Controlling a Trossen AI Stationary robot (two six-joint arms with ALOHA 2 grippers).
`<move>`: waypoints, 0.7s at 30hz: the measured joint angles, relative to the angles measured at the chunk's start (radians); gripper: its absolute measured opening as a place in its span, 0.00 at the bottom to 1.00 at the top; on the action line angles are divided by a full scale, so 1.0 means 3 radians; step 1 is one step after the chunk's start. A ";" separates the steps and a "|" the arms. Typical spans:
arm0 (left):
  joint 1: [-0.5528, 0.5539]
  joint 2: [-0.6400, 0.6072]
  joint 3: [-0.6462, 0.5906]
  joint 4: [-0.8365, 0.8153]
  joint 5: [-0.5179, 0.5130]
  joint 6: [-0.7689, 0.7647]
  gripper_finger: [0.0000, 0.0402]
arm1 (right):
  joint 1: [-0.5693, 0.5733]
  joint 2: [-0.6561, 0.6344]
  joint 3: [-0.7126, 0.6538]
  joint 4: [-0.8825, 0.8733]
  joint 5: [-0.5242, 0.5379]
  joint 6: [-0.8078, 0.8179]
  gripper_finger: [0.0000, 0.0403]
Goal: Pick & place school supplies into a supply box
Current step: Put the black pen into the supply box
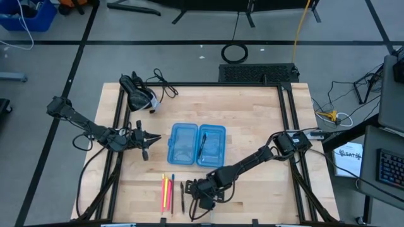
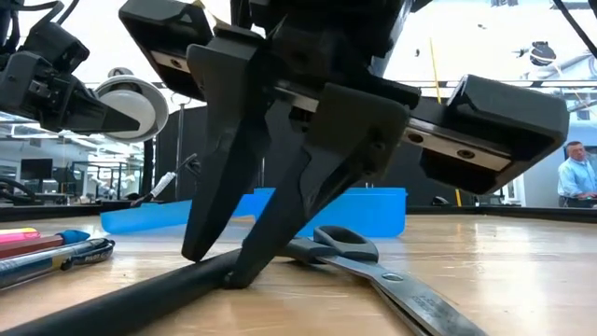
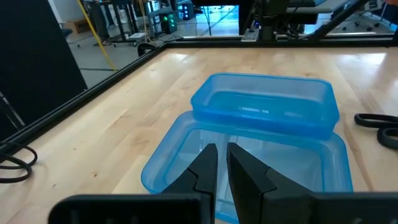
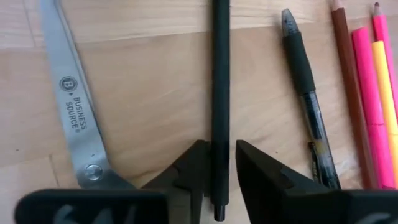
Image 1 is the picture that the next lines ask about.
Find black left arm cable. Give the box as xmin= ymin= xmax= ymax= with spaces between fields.
xmin=71 ymin=125 xmax=133 ymax=219

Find coiled black cable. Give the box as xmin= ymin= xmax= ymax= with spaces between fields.
xmin=220 ymin=11 xmax=249 ymax=65

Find white paper with writing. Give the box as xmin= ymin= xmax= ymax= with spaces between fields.
xmin=333 ymin=141 xmax=364 ymax=179

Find black box device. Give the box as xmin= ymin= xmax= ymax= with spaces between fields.
xmin=393 ymin=59 xmax=404 ymax=84

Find thin black cable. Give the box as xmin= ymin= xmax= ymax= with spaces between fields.
xmin=145 ymin=67 xmax=179 ymax=103

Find grey flat panel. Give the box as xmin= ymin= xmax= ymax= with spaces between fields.
xmin=377 ymin=55 xmax=404 ymax=134

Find yellow cable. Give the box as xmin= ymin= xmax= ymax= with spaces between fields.
xmin=291 ymin=0 xmax=312 ymax=64

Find black glossy camera housing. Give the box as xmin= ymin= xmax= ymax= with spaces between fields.
xmin=119 ymin=71 xmax=160 ymax=114

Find black metal table frame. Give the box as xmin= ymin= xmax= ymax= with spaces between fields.
xmin=75 ymin=81 xmax=340 ymax=227

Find blue transparent pencil box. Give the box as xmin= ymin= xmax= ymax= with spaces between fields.
xmin=167 ymin=122 xmax=227 ymax=168

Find yellow pencil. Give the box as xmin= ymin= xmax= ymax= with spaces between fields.
xmin=163 ymin=176 xmax=169 ymax=209

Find black equipment stand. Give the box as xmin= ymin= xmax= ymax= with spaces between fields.
xmin=148 ymin=0 xmax=322 ymax=29

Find black pen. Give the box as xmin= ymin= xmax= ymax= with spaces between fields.
xmin=197 ymin=132 xmax=208 ymax=160
xmin=179 ymin=182 xmax=186 ymax=214

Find black stand foot bar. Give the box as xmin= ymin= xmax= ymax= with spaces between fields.
xmin=106 ymin=2 xmax=162 ymax=17

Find black floor cables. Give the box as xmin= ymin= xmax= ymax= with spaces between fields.
xmin=326 ymin=62 xmax=384 ymax=127

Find black wire stand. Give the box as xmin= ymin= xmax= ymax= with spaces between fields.
xmin=353 ymin=64 xmax=384 ymax=105

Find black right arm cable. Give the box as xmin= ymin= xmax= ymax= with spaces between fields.
xmin=285 ymin=138 xmax=404 ymax=203

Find blue plastic bin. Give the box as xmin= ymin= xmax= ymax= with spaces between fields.
xmin=0 ymin=0 xmax=58 ymax=32

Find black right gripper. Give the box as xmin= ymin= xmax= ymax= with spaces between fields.
xmin=184 ymin=176 xmax=225 ymax=212

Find black chair base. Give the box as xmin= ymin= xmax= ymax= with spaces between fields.
xmin=0 ymin=98 xmax=13 ymax=116

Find white looped cable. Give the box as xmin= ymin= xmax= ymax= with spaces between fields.
xmin=311 ymin=97 xmax=354 ymax=129

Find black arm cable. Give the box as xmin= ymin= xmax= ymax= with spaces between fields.
xmin=285 ymin=138 xmax=404 ymax=203
xmin=71 ymin=125 xmax=133 ymax=219

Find yellow power plug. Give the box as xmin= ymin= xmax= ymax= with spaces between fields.
xmin=316 ymin=110 xmax=338 ymax=123

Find red pen with blue cap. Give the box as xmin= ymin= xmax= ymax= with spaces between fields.
xmin=170 ymin=173 xmax=175 ymax=216

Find grey desk top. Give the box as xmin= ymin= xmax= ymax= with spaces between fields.
xmin=359 ymin=125 xmax=404 ymax=203

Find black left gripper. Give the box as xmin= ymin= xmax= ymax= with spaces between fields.
xmin=129 ymin=119 xmax=162 ymax=162

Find grey metal foot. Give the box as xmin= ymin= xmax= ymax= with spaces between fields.
xmin=0 ymin=71 xmax=28 ymax=83

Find black desk crossbar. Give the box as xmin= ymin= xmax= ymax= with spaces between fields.
xmin=321 ymin=113 xmax=379 ymax=153

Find black perforated computer case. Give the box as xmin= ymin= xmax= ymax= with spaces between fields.
xmin=218 ymin=62 xmax=300 ymax=84

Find black keyboard with blue keys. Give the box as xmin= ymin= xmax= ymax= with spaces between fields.
xmin=375 ymin=148 xmax=404 ymax=192

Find orange object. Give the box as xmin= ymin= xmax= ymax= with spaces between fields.
xmin=58 ymin=0 xmax=90 ymax=8

